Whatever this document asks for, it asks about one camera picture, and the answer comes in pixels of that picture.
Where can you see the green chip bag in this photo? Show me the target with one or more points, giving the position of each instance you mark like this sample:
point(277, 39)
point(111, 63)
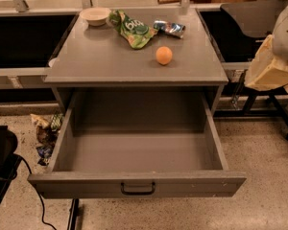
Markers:
point(137, 33)

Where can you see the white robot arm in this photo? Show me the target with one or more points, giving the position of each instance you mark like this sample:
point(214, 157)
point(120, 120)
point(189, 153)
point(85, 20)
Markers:
point(280, 34)

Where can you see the black base with cable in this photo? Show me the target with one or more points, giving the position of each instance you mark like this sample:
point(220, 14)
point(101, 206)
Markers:
point(9, 161)

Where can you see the grey open top drawer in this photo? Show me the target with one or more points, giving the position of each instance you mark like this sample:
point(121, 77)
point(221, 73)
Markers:
point(138, 137)

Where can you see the grey cabinet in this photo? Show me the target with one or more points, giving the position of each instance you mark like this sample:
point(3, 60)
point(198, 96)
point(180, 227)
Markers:
point(95, 56)

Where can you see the blue crumpled snack wrapper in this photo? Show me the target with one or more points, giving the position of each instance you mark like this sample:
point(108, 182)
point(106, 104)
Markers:
point(170, 28)

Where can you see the white paper bowl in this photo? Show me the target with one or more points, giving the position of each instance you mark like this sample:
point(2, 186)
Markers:
point(95, 16)

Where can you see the black drawer handle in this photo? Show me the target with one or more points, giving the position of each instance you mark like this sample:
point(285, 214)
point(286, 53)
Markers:
point(138, 190)

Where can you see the wooden stick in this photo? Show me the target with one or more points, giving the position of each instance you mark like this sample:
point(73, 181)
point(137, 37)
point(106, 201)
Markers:
point(167, 1)

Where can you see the pile of snack wrappers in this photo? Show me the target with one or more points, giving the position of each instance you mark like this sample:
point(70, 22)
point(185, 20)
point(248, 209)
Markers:
point(47, 133)

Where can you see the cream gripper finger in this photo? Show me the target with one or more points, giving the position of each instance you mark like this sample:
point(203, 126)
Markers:
point(267, 71)

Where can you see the orange fruit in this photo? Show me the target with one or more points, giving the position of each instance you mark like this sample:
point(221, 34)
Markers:
point(164, 55)

